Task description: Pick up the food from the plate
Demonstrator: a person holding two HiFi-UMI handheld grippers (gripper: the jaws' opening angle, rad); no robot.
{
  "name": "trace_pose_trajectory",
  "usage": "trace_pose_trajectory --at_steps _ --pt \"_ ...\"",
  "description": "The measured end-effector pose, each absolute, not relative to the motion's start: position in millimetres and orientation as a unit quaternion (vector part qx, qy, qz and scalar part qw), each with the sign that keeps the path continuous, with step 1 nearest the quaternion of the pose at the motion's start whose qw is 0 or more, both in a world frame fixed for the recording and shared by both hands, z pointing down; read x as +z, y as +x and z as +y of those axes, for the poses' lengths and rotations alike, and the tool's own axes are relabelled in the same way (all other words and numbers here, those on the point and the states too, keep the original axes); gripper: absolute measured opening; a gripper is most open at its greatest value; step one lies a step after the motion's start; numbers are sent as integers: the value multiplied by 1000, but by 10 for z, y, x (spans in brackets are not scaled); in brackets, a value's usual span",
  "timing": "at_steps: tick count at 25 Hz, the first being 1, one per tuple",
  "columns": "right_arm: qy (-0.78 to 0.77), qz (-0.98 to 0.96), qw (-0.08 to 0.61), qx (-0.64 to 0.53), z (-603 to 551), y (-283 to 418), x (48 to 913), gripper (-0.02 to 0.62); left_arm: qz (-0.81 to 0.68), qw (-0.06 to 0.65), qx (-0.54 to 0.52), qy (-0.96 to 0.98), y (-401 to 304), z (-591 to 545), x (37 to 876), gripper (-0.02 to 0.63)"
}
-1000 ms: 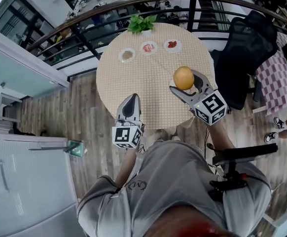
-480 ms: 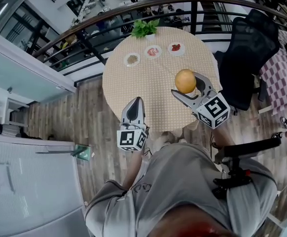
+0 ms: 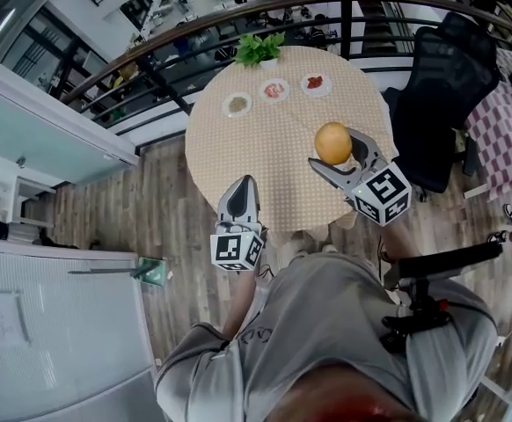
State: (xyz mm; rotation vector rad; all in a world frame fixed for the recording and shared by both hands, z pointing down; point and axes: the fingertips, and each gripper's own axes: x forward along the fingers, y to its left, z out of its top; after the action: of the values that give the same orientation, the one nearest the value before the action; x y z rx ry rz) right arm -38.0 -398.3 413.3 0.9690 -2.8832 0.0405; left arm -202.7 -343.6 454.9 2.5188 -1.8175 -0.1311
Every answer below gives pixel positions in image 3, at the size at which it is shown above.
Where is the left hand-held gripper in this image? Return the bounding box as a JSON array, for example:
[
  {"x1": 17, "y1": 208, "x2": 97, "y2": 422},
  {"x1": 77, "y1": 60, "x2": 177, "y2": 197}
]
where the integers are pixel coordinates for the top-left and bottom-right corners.
[{"x1": 209, "y1": 174, "x2": 267, "y2": 273}]

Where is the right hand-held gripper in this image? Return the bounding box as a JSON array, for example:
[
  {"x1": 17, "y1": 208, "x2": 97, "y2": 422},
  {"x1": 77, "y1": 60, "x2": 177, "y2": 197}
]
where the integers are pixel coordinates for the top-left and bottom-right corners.
[{"x1": 308, "y1": 127, "x2": 413, "y2": 228}]

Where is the round yellow food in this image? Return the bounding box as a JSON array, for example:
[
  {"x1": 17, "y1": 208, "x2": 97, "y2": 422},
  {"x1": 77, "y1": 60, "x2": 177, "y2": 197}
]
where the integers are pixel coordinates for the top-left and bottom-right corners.
[{"x1": 314, "y1": 121, "x2": 354, "y2": 166}]

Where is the white plate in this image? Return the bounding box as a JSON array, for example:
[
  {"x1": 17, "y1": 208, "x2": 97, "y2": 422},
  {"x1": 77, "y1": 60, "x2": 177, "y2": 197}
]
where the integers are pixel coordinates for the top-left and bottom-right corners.
[
  {"x1": 301, "y1": 73, "x2": 333, "y2": 98},
  {"x1": 258, "y1": 76, "x2": 291, "y2": 104},
  {"x1": 222, "y1": 91, "x2": 254, "y2": 119}
]

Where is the person's left forearm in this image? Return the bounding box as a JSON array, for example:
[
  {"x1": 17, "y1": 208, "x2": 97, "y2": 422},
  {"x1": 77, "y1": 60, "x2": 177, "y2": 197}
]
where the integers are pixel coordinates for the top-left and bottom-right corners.
[{"x1": 221, "y1": 269, "x2": 259, "y2": 340}]

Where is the person's right forearm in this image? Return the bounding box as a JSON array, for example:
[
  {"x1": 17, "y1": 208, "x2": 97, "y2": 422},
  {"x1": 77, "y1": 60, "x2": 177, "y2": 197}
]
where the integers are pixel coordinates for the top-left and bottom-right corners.
[{"x1": 380, "y1": 221, "x2": 421, "y2": 266}]

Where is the beige dotted tablecloth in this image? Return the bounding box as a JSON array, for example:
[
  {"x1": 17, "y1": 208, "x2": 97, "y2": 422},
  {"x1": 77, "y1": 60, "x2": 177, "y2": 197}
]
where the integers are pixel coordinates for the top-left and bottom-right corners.
[{"x1": 184, "y1": 45, "x2": 400, "y2": 246}]

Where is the green board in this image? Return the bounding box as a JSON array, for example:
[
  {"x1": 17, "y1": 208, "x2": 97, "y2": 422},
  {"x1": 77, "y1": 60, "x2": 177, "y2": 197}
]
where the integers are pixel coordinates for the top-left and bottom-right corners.
[{"x1": 135, "y1": 257, "x2": 168, "y2": 287}]

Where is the black mesh office chair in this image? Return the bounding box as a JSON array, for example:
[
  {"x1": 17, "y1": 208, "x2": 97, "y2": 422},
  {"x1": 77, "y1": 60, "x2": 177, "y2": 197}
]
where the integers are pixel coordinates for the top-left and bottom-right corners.
[{"x1": 382, "y1": 12, "x2": 502, "y2": 205}]

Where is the person's grey shirt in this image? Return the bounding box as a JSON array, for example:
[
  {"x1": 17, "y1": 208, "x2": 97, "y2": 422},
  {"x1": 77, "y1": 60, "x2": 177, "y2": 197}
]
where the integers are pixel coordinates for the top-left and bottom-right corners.
[{"x1": 154, "y1": 251, "x2": 500, "y2": 422}]

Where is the green plant in white pot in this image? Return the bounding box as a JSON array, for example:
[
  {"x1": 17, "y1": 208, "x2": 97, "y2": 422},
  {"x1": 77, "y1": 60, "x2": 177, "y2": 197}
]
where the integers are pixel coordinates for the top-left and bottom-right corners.
[{"x1": 232, "y1": 33, "x2": 286, "y2": 71}]

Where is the pink checkered cloth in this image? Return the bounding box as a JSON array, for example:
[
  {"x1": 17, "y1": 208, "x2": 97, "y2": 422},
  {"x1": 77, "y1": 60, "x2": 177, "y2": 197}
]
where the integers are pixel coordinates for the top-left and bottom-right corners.
[{"x1": 464, "y1": 47, "x2": 512, "y2": 202}]

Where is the black railing with wooden handrail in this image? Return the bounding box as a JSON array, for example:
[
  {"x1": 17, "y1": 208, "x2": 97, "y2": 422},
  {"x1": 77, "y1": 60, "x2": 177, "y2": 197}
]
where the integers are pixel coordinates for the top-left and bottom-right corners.
[{"x1": 59, "y1": 0, "x2": 512, "y2": 157}]

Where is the frosted glass door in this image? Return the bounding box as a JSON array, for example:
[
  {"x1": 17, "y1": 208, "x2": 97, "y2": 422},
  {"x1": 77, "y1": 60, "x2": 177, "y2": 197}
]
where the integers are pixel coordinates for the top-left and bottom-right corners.
[{"x1": 0, "y1": 238, "x2": 159, "y2": 422}]

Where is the white low cabinet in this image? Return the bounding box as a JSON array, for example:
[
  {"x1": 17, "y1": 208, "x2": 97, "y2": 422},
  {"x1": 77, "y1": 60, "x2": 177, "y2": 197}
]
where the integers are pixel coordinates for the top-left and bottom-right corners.
[{"x1": 11, "y1": 175, "x2": 58, "y2": 229}]

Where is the frosted glass partition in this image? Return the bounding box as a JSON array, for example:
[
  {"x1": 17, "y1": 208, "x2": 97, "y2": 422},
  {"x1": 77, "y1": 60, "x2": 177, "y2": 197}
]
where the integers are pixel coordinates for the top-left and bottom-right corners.
[{"x1": 0, "y1": 46, "x2": 142, "y2": 185}]

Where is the white paper sheet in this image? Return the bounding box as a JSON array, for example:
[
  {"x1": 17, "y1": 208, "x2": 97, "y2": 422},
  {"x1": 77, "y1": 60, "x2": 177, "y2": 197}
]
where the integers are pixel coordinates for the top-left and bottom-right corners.
[{"x1": 0, "y1": 288, "x2": 33, "y2": 352}]

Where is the metal door handle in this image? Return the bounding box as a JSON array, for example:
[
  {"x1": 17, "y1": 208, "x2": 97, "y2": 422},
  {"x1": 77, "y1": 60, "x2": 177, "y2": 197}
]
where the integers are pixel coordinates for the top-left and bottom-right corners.
[{"x1": 67, "y1": 266, "x2": 161, "y2": 277}]

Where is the black chest mount rig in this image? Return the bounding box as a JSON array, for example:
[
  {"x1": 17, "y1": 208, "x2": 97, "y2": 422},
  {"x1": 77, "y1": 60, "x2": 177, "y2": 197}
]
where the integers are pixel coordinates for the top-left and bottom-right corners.
[{"x1": 379, "y1": 239, "x2": 504, "y2": 354}]

